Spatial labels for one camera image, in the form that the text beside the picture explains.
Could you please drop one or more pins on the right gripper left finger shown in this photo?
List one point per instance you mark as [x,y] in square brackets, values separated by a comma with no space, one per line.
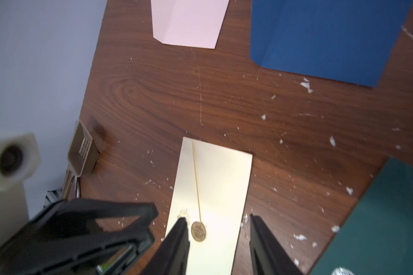
[172,256]

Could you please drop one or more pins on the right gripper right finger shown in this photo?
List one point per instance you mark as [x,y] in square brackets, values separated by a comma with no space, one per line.
[267,255]

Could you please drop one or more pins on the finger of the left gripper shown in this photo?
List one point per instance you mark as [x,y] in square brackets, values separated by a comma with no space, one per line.
[70,215]
[42,249]

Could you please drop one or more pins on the cream yellow envelope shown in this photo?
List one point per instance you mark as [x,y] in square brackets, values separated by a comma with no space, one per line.
[210,192]

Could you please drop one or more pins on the navy blue envelope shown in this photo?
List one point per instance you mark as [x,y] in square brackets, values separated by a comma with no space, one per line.
[348,41]

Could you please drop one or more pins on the pink envelope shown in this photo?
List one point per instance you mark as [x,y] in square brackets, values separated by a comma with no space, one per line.
[188,23]

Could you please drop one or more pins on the dark green envelope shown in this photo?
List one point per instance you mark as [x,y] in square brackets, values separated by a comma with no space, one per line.
[377,237]

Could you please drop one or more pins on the small brown card holder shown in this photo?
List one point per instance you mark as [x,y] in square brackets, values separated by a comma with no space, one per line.
[82,157]

